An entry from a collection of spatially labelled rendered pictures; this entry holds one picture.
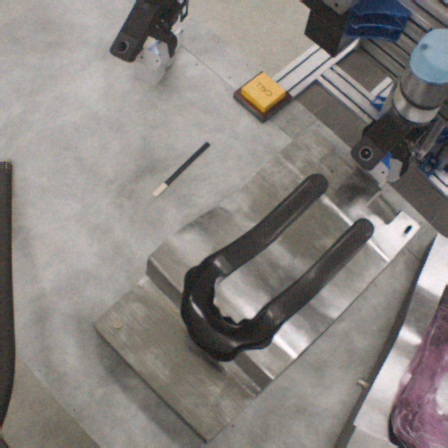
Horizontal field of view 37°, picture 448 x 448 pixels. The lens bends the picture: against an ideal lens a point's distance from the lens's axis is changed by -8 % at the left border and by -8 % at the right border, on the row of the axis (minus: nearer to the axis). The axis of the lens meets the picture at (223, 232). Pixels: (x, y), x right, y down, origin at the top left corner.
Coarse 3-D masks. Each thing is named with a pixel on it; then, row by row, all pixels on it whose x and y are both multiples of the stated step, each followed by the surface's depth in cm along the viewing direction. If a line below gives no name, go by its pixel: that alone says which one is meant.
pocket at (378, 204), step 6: (378, 192) 118; (372, 198) 118; (378, 198) 120; (384, 198) 119; (366, 204) 118; (372, 204) 120; (378, 204) 120; (384, 204) 119; (390, 204) 119; (372, 210) 119; (378, 210) 119; (384, 210) 120; (390, 210) 119; (396, 210) 118; (378, 216) 119; (384, 216) 119; (390, 216) 119; (396, 216) 119; (384, 222) 119; (390, 222) 119
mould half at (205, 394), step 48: (288, 144) 120; (240, 192) 117; (288, 192) 117; (336, 192) 117; (192, 240) 108; (288, 240) 114; (384, 240) 114; (144, 288) 112; (240, 288) 106; (336, 288) 112; (144, 336) 109; (288, 336) 103; (192, 384) 107; (240, 384) 107
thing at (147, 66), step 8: (176, 32) 134; (144, 48) 130; (152, 48) 132; (144, 56) 129; (152, 56) 129; (136, 64) 129; (144, 64) 129; (152, 64) 129; (160, 64) 129; (136, 72) 132; (144, 72) 131; (152, 72) 129; (160, 72) 131; (144, 80) 133; (152, 80) 132
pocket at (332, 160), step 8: (328, 152) 120; (336, 152) 122; (320, 160) 120; (328, 160) 122; (336, 160) 122; (344, 160) 121; (328, 168) 122; (336, 168) 122; (344, 168) 122; (352, 168) 121; (336, 176) 121; (344, 176) 121
